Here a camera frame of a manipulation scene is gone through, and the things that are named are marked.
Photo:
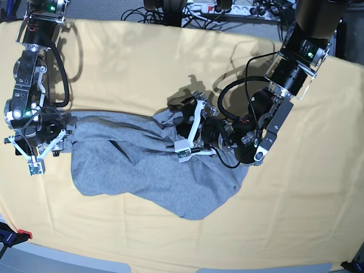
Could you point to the yellow table cloth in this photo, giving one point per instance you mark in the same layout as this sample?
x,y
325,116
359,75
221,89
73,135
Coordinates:
x,y
302,206

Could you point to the red and black clamp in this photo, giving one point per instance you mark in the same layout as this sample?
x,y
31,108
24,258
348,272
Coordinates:
x,y
10,238

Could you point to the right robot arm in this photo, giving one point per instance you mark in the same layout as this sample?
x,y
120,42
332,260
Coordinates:
x,y
38,34

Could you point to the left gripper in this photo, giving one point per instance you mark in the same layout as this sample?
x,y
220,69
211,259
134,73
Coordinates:
x,y
215,133

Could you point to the grey t-shirt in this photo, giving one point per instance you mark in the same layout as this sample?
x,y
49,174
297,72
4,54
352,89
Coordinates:
x,y
114,153

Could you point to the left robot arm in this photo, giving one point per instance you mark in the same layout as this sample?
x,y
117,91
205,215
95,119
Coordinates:
x,y
305,48

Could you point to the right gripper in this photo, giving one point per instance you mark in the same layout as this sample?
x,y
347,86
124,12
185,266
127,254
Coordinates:
x,y
43,126

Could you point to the black clamp right corner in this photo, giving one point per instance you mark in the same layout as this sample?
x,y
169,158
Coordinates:
x,y
353,266

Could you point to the white power strip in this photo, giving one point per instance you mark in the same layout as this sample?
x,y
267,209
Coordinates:
x,y
210,11

